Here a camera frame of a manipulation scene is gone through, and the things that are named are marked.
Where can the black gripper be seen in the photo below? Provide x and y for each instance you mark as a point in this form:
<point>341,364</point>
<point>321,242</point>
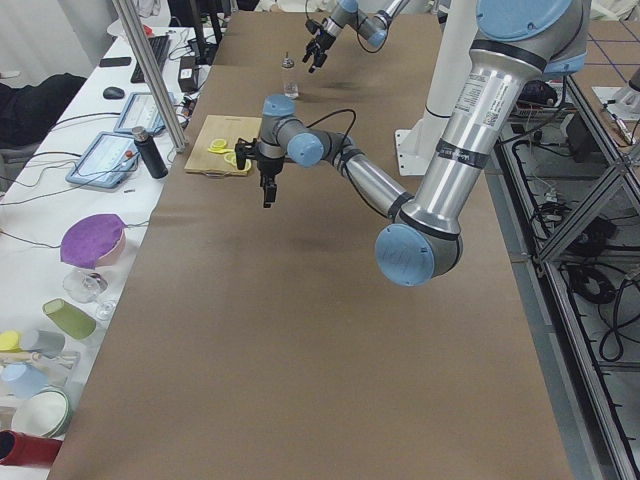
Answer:
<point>323,39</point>
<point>267,169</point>

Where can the glass sauce bottle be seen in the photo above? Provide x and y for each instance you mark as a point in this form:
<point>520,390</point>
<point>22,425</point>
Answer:
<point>289,77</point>

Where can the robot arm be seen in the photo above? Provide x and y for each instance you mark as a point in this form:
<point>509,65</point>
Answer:
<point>371,31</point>
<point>512,43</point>

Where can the green cup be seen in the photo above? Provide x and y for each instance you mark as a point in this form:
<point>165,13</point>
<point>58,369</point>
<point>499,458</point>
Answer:
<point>70,319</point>

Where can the grey cup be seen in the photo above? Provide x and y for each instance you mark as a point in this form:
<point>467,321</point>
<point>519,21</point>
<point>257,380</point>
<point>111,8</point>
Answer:
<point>48,343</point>

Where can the yellow cup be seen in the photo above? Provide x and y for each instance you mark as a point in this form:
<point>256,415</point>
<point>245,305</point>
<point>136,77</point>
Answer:
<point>10,341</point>

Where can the light blue cup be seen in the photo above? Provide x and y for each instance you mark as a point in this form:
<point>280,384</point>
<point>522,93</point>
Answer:
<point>24,380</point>

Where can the red cup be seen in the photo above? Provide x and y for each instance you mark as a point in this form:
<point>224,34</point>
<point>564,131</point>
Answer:
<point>20,449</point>

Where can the lemon slice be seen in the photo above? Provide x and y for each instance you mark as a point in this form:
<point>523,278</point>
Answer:
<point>230,158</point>
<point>218,145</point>

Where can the lemon slice far right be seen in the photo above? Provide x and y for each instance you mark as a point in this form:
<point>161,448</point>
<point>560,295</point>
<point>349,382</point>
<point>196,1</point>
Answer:
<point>218,145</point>

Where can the bamboo cutting board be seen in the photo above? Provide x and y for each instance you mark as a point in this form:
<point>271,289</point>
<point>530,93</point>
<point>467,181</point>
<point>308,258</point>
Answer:
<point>231,128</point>

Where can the black power adapter box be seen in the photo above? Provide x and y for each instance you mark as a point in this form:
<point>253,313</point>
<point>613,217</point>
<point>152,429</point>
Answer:
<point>188,75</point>

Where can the black thermos bottle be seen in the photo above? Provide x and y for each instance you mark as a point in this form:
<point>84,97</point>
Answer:
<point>149,152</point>

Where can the far blue tablet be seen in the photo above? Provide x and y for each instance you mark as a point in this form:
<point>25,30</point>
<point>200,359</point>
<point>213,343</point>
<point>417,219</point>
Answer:
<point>141,110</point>

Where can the blue tablet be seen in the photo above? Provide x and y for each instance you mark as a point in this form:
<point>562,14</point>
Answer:
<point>106,163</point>
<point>141,110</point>

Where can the near blue tablet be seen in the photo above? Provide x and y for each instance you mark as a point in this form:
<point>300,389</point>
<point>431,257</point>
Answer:
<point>106,163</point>

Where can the purple cloth on bowl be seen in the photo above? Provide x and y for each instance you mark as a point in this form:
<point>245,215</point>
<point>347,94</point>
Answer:
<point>95,241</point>

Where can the black computer mouse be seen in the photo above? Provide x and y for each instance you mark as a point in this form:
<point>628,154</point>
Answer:
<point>113,93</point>

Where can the black smartphone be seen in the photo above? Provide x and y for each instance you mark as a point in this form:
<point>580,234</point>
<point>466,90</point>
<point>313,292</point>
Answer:
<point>115,62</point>

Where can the wine glass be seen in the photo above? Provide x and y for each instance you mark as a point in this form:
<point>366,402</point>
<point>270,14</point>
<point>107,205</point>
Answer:
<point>87,287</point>

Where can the white green bowl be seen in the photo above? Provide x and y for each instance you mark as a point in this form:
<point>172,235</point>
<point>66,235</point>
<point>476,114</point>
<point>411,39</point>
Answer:
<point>46,414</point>

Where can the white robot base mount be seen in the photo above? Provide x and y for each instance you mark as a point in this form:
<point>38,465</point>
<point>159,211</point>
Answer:
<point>415,147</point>

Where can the aluminium frame post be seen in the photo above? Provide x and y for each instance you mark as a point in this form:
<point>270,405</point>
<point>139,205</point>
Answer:
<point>153,77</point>

